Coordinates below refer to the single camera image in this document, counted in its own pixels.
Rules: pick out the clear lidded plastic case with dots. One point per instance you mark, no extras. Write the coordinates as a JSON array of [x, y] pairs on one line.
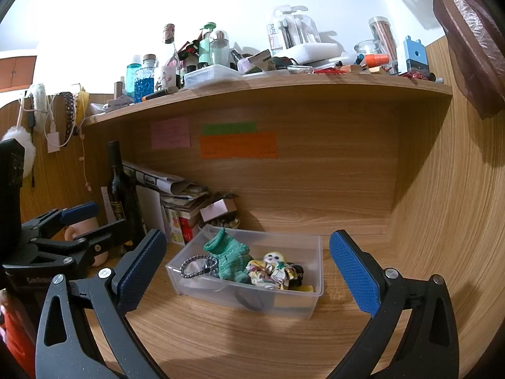
[[211, 75]]

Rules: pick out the round glass jar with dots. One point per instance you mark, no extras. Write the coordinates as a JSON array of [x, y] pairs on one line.
[[365, 47]]

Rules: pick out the stack of booklets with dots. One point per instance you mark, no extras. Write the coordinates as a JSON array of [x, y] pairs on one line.
[[183, 197]]

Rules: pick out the green pump bottle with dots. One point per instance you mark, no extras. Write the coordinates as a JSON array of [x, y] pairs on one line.
[[204, 47]]

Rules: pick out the tall blue bottle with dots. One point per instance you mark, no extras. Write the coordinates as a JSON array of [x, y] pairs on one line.
[[132, 71]]

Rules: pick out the dark wine bottle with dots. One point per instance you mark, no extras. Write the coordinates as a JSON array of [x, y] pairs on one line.
[[118, 193]]

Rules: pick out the wooden wall cabinet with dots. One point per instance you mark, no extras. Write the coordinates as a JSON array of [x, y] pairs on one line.
[[15, 71]]

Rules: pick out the pink sticky note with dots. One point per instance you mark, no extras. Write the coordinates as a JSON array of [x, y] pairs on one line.
[[171, 133]]

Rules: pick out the small red box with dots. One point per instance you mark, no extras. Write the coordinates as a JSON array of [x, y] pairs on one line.
[[190, 227]]

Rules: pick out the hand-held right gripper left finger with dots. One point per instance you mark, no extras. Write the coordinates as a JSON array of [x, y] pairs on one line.
[[140, 270]]

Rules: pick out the clear glass bottle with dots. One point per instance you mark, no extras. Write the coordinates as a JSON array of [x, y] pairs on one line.
[[220, 49]]

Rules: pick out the red clothing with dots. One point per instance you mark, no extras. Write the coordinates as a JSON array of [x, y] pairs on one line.
[[15, 335]]

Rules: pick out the clear toothbrush package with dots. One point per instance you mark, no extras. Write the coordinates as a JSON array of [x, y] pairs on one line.
[[292, 29]]

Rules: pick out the orange sticky note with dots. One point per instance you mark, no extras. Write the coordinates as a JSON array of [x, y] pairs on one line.
[[238, 146]]

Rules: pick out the teal sock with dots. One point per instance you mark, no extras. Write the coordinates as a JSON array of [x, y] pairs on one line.
[[229, 260]]

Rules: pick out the patterned headband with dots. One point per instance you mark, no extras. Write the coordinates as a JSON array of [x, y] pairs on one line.
[[70, 114]]

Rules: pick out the fruit-print card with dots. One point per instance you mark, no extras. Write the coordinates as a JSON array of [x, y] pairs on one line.
[[173, 225]]

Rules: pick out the floral fabric scrunchie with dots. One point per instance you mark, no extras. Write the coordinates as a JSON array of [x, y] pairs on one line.
[[268, 274]]

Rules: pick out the green sticky note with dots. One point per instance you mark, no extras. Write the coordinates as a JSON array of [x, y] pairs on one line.
[[229, 128]]

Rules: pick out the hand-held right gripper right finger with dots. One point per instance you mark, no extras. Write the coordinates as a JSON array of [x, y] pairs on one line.
[[353, 272]]

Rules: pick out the glass bottle with blue liquid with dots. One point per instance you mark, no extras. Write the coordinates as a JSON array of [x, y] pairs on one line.
[[146, 85]]

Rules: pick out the grey patterned cloth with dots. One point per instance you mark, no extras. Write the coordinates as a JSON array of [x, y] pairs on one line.
[[250, 302]]

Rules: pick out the mauve curtain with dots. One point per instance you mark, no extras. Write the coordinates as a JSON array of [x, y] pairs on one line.
[[473, 47]]

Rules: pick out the wooden shelf board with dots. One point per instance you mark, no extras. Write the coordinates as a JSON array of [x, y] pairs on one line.
[[256, 92]]

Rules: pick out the blue plastic block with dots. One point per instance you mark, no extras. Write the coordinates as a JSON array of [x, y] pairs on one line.
[[415, 57]]

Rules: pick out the white foam tray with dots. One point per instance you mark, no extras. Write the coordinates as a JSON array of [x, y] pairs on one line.
[[311, 52]]

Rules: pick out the tall clear jar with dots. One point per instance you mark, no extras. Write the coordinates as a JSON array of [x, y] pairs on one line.
[[384, 33]]

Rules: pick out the orange marker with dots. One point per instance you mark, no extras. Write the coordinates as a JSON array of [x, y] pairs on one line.
[[376, 60]]

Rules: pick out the black pen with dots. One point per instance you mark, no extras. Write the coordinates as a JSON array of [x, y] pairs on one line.
[[159, 94]]

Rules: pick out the pink mug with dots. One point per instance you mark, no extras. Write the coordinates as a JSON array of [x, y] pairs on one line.
[[85, 227]]

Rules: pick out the white flat box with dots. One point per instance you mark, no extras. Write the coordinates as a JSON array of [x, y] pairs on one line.
[[150, 209]]

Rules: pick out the white handwritten paper note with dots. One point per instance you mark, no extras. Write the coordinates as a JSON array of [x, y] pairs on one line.
[[106, 205]]

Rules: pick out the clear plastic storage box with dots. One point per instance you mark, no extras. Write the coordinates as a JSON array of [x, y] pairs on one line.
[[205, 296]]

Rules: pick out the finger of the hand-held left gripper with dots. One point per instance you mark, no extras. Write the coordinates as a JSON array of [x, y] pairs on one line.
[[102, 233], [79, 212]]

